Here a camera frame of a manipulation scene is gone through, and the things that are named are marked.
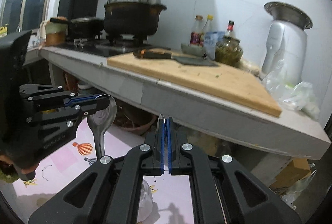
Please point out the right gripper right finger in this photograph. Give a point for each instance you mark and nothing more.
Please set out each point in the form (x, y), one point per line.
(222, 190)

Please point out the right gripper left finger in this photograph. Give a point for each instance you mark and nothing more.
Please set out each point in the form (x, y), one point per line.
(108, 191)

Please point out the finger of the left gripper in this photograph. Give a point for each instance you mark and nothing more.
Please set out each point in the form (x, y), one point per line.
(84, 100)
(92, 108)

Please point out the large metal spoon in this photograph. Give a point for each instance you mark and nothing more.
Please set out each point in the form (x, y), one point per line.
(101, 121)

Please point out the small metal spoon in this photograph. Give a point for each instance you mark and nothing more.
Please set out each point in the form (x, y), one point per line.
(160, 128)

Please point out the kitchen cleaver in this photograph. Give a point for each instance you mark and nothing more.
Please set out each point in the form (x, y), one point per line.
(188, 61)

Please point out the white kitchen appliance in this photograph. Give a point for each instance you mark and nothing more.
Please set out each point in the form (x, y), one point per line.
(288, 43)

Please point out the person left hand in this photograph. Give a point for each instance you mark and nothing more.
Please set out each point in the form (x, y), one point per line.
(6, 162)

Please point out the white plastic bag cover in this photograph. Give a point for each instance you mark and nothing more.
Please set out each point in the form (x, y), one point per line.
(145, 207)

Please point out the gas stove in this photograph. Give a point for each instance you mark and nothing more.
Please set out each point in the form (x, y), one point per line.
(107, 47)

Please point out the black frying pan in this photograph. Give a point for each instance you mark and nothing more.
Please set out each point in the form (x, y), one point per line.
(84, 27)

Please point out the cardboard box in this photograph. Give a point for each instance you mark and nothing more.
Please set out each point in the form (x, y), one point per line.
(296, 170)

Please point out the brown clay pot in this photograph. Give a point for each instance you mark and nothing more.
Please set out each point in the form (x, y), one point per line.
(53, 33)

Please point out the black pot with steel lid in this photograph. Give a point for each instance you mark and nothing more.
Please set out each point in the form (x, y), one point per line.
(132, 17)

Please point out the black box appliance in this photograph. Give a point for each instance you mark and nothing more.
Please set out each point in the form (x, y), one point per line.
(72, 9)

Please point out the small grey dish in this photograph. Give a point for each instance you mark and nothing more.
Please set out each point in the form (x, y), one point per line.
(195, 50)

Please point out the wooden cutting board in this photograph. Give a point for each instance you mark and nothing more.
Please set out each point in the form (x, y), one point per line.
(225, 82)

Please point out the dark sauce bottle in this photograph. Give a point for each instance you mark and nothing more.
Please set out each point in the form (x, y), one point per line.
(196, 31)

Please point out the clear plastic bags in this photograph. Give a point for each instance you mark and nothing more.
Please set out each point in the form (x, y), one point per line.
(299, 97)

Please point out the yellow cap bottle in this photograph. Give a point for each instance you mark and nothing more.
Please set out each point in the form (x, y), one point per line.
(208, 27)

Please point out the glass pickle jar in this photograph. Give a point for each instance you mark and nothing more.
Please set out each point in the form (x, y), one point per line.
(228, 51)

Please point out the red cap bottle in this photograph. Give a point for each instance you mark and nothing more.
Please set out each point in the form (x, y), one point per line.
(230, 32)

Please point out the steel bowl on appliance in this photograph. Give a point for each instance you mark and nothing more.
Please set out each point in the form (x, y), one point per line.
(289, 13)

